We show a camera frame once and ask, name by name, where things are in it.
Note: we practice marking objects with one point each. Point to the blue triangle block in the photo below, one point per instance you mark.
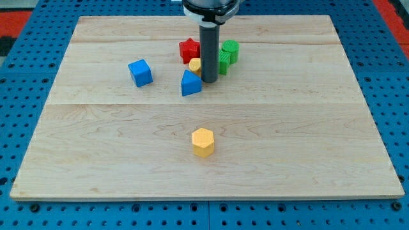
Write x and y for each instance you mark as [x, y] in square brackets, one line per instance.
[190, 83]

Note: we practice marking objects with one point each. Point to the small yellow block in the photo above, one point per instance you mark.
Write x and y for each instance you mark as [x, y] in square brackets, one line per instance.
[195, 66]

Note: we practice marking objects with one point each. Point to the green cylinder block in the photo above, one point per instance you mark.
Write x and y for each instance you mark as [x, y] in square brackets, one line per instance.
[232, 47]

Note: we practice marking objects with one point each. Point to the wooden board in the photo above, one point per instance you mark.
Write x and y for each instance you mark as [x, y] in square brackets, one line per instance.
[289, 119]

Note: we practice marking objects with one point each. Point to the yellow hexagon block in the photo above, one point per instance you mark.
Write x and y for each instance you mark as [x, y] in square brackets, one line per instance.
[203, 142]

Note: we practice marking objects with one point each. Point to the red star block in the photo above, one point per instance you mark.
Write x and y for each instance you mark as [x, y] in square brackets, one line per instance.
[189, 49]

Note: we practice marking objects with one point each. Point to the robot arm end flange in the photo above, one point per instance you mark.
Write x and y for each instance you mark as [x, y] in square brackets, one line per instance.
[211, 13]

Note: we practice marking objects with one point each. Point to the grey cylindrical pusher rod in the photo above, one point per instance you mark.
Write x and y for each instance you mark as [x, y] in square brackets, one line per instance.
[209, 51]

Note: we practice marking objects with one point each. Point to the blue cube block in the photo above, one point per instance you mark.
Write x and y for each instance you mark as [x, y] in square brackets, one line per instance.
[140, 73]

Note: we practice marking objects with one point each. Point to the green star block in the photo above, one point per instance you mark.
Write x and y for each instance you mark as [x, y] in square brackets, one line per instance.
[224, 62]

